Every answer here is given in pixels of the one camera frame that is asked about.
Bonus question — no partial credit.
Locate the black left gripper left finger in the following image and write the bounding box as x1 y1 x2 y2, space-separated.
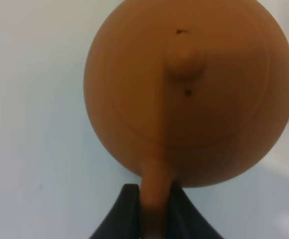
90 184 140 239

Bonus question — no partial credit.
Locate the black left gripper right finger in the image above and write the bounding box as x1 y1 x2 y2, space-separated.
166 184 223 239

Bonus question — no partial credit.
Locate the brown clay teapot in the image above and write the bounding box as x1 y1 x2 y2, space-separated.
84 0 289 239

